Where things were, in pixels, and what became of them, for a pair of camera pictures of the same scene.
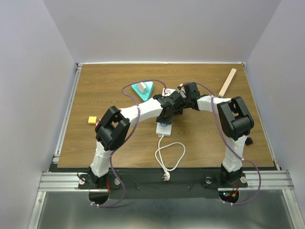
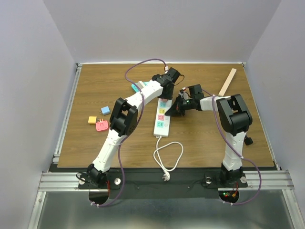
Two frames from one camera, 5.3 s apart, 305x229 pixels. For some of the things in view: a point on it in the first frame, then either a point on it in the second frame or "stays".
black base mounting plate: (148, 183) stays
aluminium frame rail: (57, 182) stays
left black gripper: (167, 120) to (169, 96)
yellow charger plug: (92, 119) stays
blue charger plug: (163, 124) to (105, 110)
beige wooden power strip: (227, 83) stays
